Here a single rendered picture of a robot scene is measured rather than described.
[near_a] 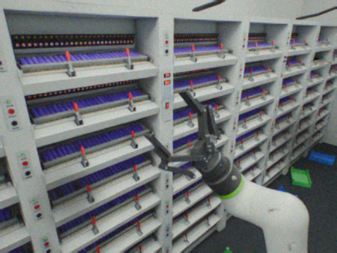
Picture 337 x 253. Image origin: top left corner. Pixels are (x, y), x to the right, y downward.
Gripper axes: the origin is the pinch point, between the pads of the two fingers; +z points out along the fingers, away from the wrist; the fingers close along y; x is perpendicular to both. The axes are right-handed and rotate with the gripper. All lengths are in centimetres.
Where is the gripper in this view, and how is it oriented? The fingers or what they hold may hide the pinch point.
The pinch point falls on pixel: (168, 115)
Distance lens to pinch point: 53.0
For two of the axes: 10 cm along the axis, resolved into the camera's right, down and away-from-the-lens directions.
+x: 5.5, 0.3, -8.3
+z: -6.1, -6.7, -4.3
